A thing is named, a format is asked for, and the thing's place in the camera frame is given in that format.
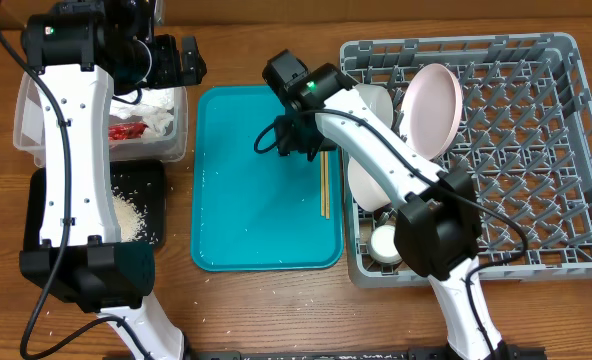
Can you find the white cup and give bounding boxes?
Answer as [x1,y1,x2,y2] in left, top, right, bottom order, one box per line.
[367,225,402,265]

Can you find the red wrapper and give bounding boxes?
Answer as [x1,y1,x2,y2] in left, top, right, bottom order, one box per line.
[108,122,148,141]

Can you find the black tray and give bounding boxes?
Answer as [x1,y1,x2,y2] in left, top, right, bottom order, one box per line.
[23,160,167,251]

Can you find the crumpled white tissue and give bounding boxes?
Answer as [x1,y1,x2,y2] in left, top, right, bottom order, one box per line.
[110,89,175,137]

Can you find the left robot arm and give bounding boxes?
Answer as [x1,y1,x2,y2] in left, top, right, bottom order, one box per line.
[10,1,206,359]

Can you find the pile of rice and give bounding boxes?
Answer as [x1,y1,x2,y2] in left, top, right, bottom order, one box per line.
[113,195,145,242]

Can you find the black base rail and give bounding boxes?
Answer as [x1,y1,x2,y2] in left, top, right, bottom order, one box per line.
[103,344,547,360]

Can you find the large pink plate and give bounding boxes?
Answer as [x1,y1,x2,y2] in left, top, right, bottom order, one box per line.
[399,63,463,160]

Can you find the teal plastic tray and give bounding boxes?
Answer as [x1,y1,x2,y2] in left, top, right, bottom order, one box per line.
[190,85,344,272]

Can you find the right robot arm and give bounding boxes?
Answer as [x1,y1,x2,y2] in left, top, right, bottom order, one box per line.
[262,50,526,359]

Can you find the grey bowl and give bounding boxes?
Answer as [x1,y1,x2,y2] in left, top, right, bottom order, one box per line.
[355,84,394,127]

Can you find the small pink bowl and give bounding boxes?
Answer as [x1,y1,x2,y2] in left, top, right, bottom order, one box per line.
[347,157,391,212]

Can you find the grey dishwasher rack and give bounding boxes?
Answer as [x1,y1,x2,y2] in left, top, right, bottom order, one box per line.
[339,33,592,281]

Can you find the clear plastic bin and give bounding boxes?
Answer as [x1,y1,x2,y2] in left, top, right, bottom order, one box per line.
[13,75,188,167]

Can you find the wooden chopstick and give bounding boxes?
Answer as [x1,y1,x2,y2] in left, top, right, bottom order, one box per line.
[318,152,326,217]
[321,152,330,220]

